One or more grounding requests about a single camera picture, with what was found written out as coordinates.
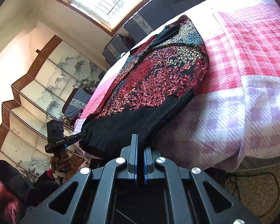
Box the red black patterned knit sweater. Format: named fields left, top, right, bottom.
left=79, top=15, right=209, bottom=159

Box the pile of clothes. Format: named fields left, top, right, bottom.
left=0, top=160, right=60, bottom=223

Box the left hand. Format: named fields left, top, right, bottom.
left=50, top=149, right=71, bottom=174

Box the painted folding screen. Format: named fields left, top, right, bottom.
left=0, top=36, right=105, bottom=182

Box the dark cushioned armchair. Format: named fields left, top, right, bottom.
left=102, top=34, right=134, bottom=66

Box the pink checked bed sheet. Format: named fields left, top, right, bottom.
left=73, top=0, right=280, bottom=173

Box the dark blue sofa headboard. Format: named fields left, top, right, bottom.
left=123, top=0, right=206, bottom=43

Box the black floor cable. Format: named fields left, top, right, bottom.
left=223, top=171, right=280, bottom=219

